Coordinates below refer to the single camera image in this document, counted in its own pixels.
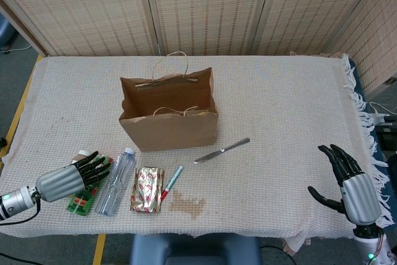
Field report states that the brown paper bag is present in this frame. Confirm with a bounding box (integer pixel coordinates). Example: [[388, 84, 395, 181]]
[[118, 52, 220, 153]]

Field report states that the steel table knife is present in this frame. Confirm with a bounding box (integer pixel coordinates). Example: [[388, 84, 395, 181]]
[[194, 137, 251, 164]]

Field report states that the clear plastic water bottle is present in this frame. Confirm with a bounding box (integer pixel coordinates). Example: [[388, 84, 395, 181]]
[[94, 148, 137, 217]]

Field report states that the gold foil snack package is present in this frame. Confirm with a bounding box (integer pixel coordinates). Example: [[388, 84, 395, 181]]
[[130, 166, 166, 215]]

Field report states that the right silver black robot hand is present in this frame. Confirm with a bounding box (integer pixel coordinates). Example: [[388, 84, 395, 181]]
[[307, 144, 382, 225]]

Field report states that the bamboo folding screen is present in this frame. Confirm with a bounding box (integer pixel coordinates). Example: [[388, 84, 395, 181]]
[[0, 0, 397, 95]]

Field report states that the marker pen with red cap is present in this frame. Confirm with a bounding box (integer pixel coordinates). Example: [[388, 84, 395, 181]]
[[161, 164, 184, 201]]

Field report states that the black box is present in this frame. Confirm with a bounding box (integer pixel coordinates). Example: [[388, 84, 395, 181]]
[[376, 125, 397, 154]]

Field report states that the white woven tablecloth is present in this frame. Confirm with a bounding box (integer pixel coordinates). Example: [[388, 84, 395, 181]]
[[0, 53, 395, 247]]

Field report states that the green Pringles can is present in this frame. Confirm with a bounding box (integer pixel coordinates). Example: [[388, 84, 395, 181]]
[[66, 151, 114, 216]]

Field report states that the brown juice bottle white cap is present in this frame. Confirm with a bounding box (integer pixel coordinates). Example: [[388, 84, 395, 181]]
[[71, 149, 91, 166]]

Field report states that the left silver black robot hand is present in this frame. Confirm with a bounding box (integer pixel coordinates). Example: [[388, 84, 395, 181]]
[[36, 151, 112, 203]]

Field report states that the white power cable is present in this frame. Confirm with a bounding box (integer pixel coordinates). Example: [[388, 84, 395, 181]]
[[368, 101, 393, 115]]

